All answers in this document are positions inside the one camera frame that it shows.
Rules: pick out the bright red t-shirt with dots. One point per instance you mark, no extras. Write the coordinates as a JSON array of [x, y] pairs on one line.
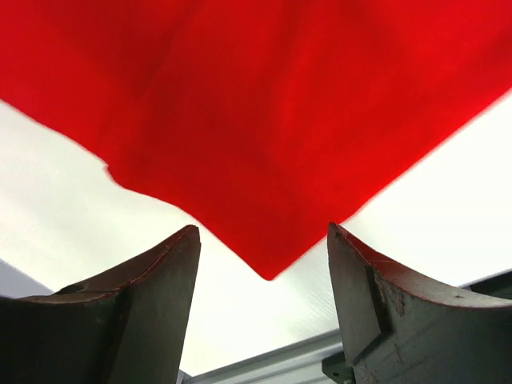
[[265, 120]]

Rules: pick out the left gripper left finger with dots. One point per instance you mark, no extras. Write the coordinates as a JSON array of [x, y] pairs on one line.
[[124, 325]]

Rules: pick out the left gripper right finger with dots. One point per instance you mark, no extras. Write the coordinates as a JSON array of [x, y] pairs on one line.
[[400, 326]]

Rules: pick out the aluminium frame rail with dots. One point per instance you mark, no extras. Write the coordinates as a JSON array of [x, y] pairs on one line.
[[319, 359]]

